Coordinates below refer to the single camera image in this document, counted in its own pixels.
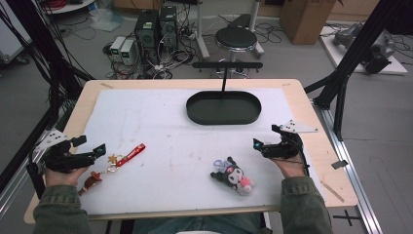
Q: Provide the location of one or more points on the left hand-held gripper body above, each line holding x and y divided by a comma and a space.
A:
61, 161

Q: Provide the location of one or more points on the black metal frame post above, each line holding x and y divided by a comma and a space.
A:
55, 58
350, 58

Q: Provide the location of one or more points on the white power supply unit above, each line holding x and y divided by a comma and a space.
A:
117, 47
128, 52

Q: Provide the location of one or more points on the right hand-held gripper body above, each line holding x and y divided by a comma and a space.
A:
282, 149

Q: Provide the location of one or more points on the brown cardboard box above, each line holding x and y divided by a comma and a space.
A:
305, 21

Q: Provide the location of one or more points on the person's left hand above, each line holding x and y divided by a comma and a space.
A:
61, 178

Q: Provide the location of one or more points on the tan tape strip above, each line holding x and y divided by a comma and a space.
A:
332, 191
106, 85

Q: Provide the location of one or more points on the black oval tray hanger stand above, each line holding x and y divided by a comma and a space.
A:
224, 109

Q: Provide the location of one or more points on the white desk leg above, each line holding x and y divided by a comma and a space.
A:
256, 29
202, 32

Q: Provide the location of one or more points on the grey machine on white board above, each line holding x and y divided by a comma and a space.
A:
373, 45

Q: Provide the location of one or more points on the clear plastic bag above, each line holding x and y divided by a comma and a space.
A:
105, 19

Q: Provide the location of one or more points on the black computer tower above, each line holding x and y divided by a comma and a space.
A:
146, 32
168, 26

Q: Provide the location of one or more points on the person's right hand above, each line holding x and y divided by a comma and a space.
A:
292, 167

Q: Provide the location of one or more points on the black tape piece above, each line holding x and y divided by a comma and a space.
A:
339, 164

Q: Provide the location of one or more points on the aluminium rail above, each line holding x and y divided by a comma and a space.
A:
354, 182

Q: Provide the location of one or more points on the black round stool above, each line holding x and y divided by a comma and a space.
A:
236, 38

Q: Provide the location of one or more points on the white table mat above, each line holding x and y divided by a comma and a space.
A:
168, 162

